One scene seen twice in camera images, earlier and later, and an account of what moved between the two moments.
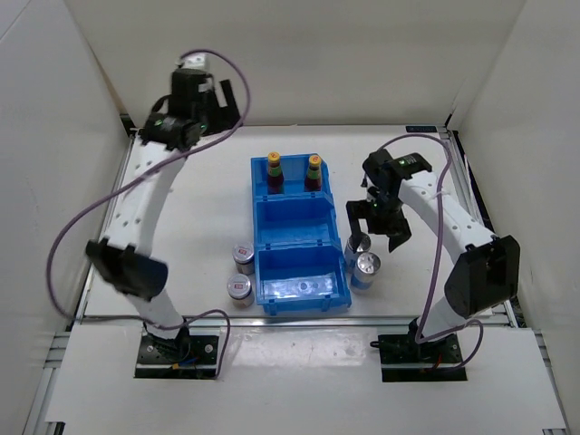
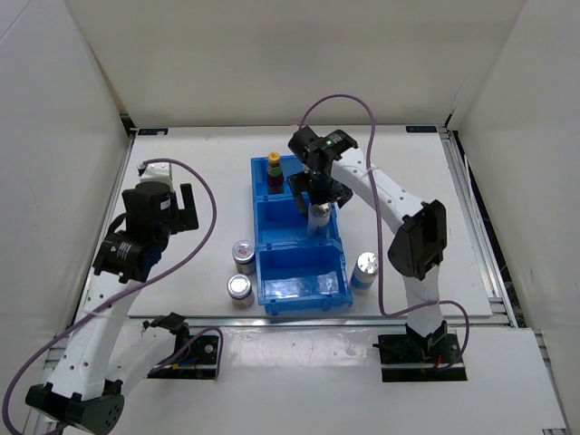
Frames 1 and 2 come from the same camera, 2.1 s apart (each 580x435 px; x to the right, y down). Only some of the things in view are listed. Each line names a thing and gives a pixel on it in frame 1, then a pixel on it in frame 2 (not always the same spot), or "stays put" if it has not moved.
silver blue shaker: [351, 256] → [318, 220]
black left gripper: [226, 116] → [184, 218]
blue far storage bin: [294, 169] stays put
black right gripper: [361, 210] → [298, 183]
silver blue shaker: [368, 265] stays put
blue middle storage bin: [295, 222] stays put
